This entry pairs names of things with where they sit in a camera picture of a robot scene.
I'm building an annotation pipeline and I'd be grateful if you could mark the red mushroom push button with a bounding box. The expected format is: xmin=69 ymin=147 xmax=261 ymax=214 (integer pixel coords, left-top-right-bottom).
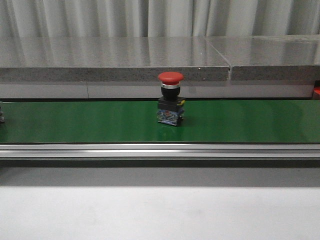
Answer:
xmin=157 ymin=71 xmax=186 ymax=126

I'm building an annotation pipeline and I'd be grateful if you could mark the yellow mushroom push button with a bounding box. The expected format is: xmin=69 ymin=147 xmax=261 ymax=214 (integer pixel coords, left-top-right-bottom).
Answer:
xmin=0 ymin=105 xmax=5 ymax=124

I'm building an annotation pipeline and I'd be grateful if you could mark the grey stone countertop left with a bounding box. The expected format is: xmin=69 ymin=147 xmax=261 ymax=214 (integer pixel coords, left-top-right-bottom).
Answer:
xmin=0 ymin=37 xmax=229 ymax=83

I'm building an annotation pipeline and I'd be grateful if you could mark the grey stone countertop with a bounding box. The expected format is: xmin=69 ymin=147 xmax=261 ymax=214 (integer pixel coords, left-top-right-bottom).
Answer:
xmin=206 ymin=35 xmax=320 ymax=85
xmin=0 ymin=37 xmax=229 ymax=83

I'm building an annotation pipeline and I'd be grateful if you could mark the green conveyor belt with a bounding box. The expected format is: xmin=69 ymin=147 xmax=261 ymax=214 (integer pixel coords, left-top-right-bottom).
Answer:
xmin=0 ymin=100 xmax=320 ymax=144

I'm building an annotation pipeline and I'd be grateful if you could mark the grey stone countertop right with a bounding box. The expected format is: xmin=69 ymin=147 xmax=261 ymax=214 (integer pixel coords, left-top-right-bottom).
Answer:
xmin=206 ymin=35 xmax=320 ymax=85

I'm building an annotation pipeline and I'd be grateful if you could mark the red plastic bin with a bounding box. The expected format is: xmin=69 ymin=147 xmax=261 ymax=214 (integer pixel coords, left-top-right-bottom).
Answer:
xmin=312 ymin=86 xmax=320 ymax=100

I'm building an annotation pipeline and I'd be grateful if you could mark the grey curtain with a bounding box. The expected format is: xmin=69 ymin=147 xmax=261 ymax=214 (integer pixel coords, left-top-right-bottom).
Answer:
xmin=0 ymin=0 xmax=320 ymax=37

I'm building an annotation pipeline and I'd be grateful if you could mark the aluminium conveyor frame rail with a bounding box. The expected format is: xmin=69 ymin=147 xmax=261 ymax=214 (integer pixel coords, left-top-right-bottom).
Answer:
xmin=0 ymin=143 xmax=320 ymax=160

